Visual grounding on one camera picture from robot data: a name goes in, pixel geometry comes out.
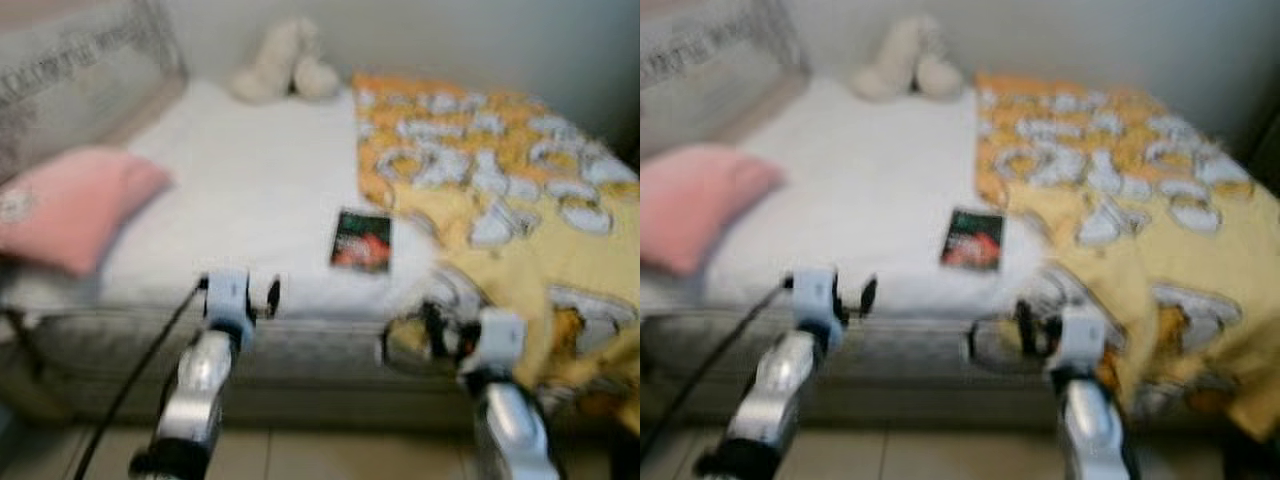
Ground dark book red cover picture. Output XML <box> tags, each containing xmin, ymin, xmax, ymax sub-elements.
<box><xmin>329</xmin><ymin>207</ymin><xmax>394</xmax><ymax>274</ymax></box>
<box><xmin>939</xmin><ymin>207</ymin><xmax>1005</xmax><ymax>272</ymax></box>

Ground yellow cartoon print blanket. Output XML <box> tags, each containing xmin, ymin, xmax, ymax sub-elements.
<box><xmin>974</xmin><ymin>70</ymin><xmax>1280</xmax><ymax>443</ymax></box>
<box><xmin>350</xmin><ymin>70</ymin><xmax>641</xmax><ymax>436</ymax></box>

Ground grey quilted mattress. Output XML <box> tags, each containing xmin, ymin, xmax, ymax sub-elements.
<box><xmin>0</xmin><ymin>300</ymin><xmax>641</xmax><ymax>401</ymax></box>
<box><xmin>640</xmin><ymin>300</ymin><xmax>1280</xmax><ymax>401</ymax></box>

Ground white quilted bed sheet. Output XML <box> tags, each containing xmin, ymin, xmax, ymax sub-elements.
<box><xmin>640</xmin><ymin>76</ymin><xmax>1063</xmax><ymax>313</ymax></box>
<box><xmin>0</xmin><ymin>78</ymin><xmax>466</xmax><ymax>313</ymax></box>

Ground pink pillow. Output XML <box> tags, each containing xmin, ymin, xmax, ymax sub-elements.
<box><xmin>0</xmin><ymin>146</ymin><xmax>173</xmax><ymax>279</ymax></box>
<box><xmin>640</xmin><ymin>142</ymin><xmax>787</xmax><ymax>277</ymax></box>

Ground cream plush toy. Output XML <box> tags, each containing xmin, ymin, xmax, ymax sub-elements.
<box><xmin>229</xmin><ymin>17</ymin><xmax>342</xmax><ymax>105</ymax></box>
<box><xmin>851</xmin><ymin>14</ymin><xmax>967</xmax><ymax>102</ymax></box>

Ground white pillow black ornament print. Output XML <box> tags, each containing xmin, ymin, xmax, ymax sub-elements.
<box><xmin>0</xmin><ymin>0</ymin><xmax>190</xmax><ymax>183</ymax></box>
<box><xmin>640</xmin><ymin>0</ymin><xmax>810</xmax><ymax>159</ymax></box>

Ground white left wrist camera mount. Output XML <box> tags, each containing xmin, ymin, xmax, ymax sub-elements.
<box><xmin>204</xmin><ymin>268</ymin><xmax>253</xmax><ymax>336</ymax></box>
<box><xmin>791</xmin><ymin>266</ymin><xmax>842</xmax><ymax>336</ymax></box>

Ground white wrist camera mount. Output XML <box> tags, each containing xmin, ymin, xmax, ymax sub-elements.
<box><xmin>791</xmin><ymin>266</ymin><xmax>842</xmax><ymax>336</ymax></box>
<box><xmin>1058</xmin><ymin>304</ymin><xmax>1108</xmax><ymax>376</ymax></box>
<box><xmin>477</xmin><ymin>307</ymin><xmax>529</xmax><ymax>376</ymax></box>
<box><xmin>204</xmin><ymin>268</ymin><xmax>253</xmax><ymax>336</ymax></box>

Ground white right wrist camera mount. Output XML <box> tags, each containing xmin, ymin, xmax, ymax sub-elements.
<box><xmin>477</xmin><ymin>307</ymin><xmax>529</xmax><ymax>376</ymax></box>
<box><xmin>1058</xmin><ymin>304</ymin><xmax>1108</xmax><ymax>376</ymax></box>

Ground beige bed frame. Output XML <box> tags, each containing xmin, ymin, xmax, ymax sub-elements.
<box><xmin>0</xmin><ymin>375</ymin><xmax>471</xmax><ymax>433</ymax></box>
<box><xmin>640</xmin><ymin>380</ymin><xmax>1071</xmax><ymax>431</ymax></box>

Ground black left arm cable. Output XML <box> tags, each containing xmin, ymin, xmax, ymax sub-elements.
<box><xmin>73</xmin><ymin>278</ymin><xmax>209</xmax><ymax>480</ymax></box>
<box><xmin>640</xmin><ymin>280</ymin><xmax>796</xmax><ymax>461</ymax></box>

